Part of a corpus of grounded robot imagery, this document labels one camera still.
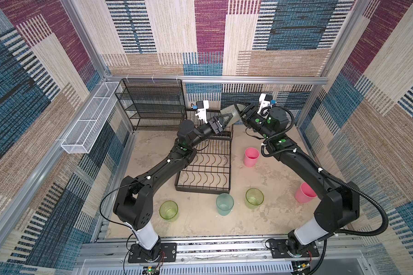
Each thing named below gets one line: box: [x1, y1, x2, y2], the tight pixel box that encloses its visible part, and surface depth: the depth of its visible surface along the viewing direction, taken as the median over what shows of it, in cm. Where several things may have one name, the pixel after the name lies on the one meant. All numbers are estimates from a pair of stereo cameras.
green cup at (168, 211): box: [158, 200, 179, 223], surface depth 85 cm
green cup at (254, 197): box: [245, 187, 265, 210], surface depth 88 cm
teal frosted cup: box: [216, 193, 235, 216], surface depth 81 cm
